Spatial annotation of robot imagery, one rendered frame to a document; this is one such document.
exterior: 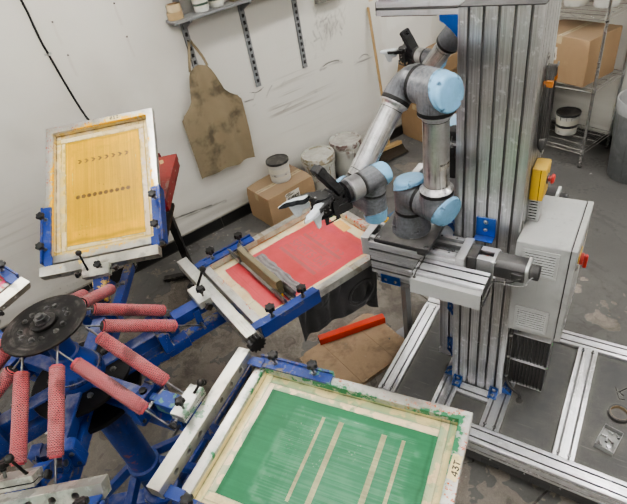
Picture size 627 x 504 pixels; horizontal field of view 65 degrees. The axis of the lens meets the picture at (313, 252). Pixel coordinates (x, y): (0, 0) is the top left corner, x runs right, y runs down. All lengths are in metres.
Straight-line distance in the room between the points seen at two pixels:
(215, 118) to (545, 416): 3.08
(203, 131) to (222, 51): 0.62
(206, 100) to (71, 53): 0.98
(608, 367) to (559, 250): 1.14
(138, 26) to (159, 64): 0.28
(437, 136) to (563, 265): 0.70
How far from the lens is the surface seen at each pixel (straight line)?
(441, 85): 1.54
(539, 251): 1.97
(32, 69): 3.77
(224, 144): 4.24
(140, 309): 2.17
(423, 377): 2.78
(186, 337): 2.25
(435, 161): 1.66
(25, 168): 3.90
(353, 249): 2.39
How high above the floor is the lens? 2.43
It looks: 38 degrees down
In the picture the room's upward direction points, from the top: 12 degrees counter-clockwise
